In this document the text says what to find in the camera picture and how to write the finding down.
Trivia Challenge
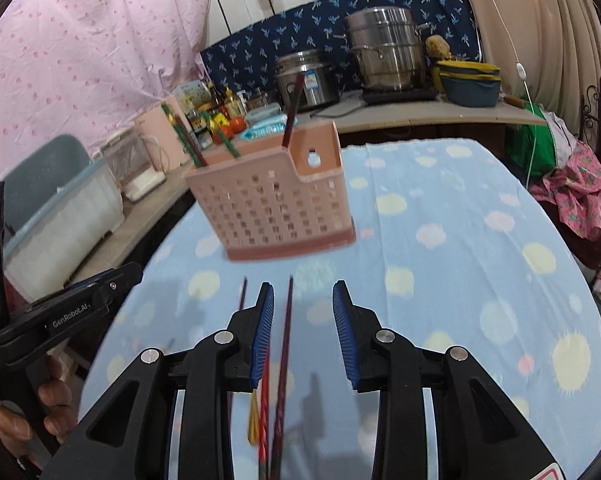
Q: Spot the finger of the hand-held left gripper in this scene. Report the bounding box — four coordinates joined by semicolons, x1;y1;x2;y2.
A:
35;262;144;313

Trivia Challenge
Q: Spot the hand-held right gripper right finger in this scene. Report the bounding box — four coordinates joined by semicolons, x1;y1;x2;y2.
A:
332;280;564;480

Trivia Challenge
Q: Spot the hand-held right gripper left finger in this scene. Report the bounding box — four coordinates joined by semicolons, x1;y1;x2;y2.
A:
40;281;276;480

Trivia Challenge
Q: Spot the red chopstick dark band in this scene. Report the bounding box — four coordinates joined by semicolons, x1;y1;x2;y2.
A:
256;337;272;480

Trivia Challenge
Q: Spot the gold flower-shaped spoon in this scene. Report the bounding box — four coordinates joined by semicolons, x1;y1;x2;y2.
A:
247;392;260;447

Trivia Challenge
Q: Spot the pink perforated utensil basket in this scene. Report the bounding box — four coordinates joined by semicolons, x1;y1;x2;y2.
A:
183;120;356;262

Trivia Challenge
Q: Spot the person's left hand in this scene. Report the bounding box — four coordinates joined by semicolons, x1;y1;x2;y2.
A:
0;355;84;471

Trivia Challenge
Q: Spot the clear storage bin blue lid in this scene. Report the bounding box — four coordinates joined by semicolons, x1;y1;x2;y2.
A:
3;134;126;303

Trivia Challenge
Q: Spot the white countertop appliance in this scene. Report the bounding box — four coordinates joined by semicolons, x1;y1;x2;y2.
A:
100;127;165;203

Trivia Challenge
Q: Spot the light blue spotted tablecloth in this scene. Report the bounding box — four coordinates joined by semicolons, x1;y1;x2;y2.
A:
83;137;601;480

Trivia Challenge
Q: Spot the pink box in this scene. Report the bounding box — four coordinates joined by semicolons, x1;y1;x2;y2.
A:
133;102;194;171

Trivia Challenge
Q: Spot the cluster of condiment bottles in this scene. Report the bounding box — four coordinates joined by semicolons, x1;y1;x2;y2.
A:
173;80;248;151

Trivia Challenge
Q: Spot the blue plastic packet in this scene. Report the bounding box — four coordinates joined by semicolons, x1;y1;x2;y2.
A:
240;112;287;142

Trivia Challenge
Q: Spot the pink floral sheet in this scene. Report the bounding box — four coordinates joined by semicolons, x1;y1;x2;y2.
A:
0;0;216;186

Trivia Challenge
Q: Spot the black induction cooker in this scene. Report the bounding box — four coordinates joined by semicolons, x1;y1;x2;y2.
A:
363;87;439;106

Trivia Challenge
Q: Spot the steel rice cooker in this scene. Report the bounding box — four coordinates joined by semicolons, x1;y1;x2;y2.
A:
274;50;340;113

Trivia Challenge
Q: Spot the green bag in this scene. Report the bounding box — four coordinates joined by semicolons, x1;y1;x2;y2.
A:
503;105;561;186

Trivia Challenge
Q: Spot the navy floral cloth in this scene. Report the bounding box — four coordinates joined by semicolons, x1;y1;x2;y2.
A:
200;0;483;111

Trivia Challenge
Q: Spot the blue casserole dish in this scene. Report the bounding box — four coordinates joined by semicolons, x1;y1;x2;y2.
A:
439;74;502;108

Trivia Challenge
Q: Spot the pink floral garment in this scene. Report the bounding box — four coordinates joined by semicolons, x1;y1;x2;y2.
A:
531;142;601;281

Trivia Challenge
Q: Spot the stainless steel steamer pot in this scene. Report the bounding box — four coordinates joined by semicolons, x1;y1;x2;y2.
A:
345;6;431;92

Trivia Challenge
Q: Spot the yellow-rimmed dark bowl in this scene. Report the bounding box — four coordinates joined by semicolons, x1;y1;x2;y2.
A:
435;60;501;81

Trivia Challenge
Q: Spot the brown loofah sponge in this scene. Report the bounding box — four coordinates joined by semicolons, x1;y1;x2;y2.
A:
425;35;452;60

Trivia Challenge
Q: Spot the beige curtain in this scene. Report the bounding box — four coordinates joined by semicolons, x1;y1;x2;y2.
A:
451;0;601;106

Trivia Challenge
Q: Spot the white cable with switch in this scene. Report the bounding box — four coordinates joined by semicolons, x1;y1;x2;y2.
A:
468;0;536;181

